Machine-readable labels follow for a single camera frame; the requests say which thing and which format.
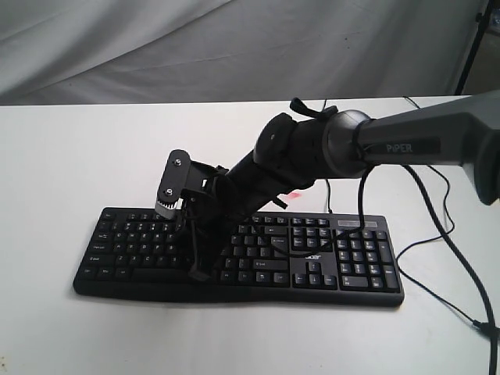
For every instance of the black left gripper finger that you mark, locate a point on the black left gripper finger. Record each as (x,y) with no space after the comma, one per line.
(195,271)

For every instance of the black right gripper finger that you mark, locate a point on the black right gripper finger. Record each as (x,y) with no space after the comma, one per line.
(210,244)

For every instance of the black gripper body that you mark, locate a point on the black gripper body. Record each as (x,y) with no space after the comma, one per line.
(245,189)

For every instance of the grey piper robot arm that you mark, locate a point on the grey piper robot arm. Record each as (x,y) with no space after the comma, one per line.
(335,144)

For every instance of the black acer keyboard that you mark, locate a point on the black acer keyboard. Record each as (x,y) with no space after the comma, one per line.
(271,257)

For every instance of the grey backdrop cloth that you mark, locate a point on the grey backdrop cloth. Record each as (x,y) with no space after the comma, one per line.
(114,52)

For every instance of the black usb plug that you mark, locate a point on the black usb plug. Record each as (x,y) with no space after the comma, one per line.
(485,328)

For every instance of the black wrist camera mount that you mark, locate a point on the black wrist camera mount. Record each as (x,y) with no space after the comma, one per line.
(173,183)

